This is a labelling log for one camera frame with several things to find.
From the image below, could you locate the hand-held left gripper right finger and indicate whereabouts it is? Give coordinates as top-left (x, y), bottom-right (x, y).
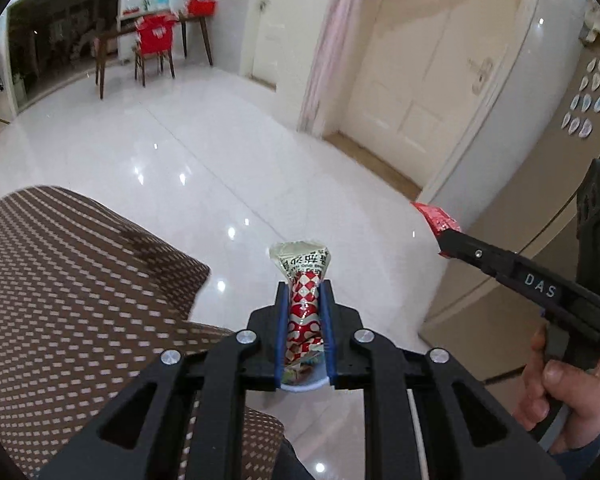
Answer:
top-left (320, 280), bottom-right (566, 480)

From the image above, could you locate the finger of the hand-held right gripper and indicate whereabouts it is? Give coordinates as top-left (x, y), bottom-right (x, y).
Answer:
top-left (437, 229), bottom-right (519, 282)

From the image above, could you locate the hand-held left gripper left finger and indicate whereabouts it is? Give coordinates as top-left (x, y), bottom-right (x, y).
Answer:
top-left (37, 281), bottom-right (288, 480)

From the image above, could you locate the red white patterned snack wrapper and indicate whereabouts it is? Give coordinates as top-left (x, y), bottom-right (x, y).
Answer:
top-left (270, 241), bottom-right (330, 386)

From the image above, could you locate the small red wrapper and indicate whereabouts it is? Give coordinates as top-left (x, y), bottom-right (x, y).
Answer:
top-left (410, 201), bottom-right (464, 259)

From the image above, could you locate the person's right forearm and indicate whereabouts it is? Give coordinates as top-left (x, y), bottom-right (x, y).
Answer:
top-left (550, 417), bottom-right (600, 480)

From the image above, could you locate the person's right hand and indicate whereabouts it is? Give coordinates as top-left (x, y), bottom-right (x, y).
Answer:
top-left (512, 330), bottom-right (600, 456)

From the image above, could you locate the person's leg in jeans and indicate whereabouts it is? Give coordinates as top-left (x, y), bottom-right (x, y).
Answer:
top-left (275, 437), bottom-right (307, 480)

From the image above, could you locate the group of white petal stickers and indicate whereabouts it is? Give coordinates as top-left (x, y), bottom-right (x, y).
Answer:
top-left (560, 52), bottom-right (600, 139)

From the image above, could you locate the cream panelled double door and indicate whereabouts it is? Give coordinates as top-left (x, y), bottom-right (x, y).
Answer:
top-left (337, 0), bottom-right (512, 187)

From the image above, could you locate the brown patterned tablecloth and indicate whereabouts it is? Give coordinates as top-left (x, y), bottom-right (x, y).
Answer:
top-left (0, 185), bottom-right (287, 480)

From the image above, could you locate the pink curtain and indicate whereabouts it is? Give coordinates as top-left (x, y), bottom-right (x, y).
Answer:
top-left (297, 0), bottom-right (367, 137)

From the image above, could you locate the wooden chair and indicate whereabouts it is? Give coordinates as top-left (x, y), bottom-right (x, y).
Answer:
top-left (132, 35), bottom-right (177, 82)

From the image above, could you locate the plain white door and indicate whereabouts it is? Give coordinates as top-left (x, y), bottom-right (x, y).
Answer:
top-left (249, 0), bottom-right (287, 87)

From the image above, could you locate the red chair cover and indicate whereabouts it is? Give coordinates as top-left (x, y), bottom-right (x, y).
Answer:
top-left (136, 13), bottom-right (177, 56)

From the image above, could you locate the long wooden table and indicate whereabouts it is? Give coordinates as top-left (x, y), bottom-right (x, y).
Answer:
top-left (93, 12), bottom-right (215, 101)

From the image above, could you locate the dark glass sliding door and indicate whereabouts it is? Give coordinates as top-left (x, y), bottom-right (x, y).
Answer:
top-left (5, 0), bottom-right (127, 112)

